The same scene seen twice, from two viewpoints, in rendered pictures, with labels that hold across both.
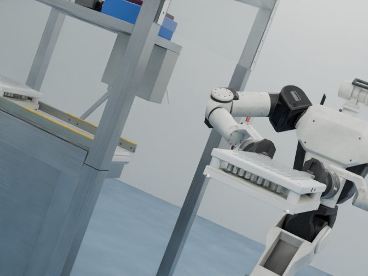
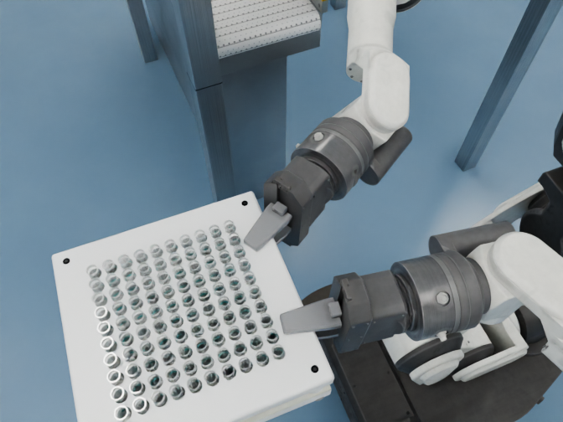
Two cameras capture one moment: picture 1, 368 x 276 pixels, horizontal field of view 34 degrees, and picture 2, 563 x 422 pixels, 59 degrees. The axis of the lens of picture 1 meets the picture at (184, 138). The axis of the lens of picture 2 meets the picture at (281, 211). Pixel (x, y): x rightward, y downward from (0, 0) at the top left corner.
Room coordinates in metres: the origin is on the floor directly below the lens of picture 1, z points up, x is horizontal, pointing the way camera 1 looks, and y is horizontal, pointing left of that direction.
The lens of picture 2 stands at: (1.49, -0.45, 1.54)
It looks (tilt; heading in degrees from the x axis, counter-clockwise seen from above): 57 degrees down; 43
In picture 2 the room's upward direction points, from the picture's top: straight up
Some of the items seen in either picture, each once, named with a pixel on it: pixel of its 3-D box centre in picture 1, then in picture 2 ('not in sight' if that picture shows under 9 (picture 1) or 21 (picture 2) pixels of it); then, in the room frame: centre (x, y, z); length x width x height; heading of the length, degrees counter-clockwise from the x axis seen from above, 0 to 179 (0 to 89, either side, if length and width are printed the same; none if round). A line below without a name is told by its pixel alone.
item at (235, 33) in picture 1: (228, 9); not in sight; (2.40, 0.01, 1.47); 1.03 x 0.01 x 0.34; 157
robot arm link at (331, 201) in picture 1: (324, 185); (477, 276); (1.82, -0.44, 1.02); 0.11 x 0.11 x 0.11; 57
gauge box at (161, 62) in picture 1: (139, 67); not in sight; (2.30, 0.25, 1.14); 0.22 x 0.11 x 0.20; 67
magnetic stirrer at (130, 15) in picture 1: (141, 16); not in sight; (2.23, 0.30, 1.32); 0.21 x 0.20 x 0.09; 157
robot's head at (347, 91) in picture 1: (354, 95); not in sight; (2.13, -0.50, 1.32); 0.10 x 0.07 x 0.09; 64
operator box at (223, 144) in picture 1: (234, 138); not in sight; (2.89, -0.22, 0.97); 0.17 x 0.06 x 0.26; 157
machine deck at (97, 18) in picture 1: (87, 16); not in sight; (2.25, 0.49, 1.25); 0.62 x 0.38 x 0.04; 67
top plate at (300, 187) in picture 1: (270, 170); (184, 315); (1.56, -0.24, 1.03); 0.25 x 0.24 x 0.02; 65
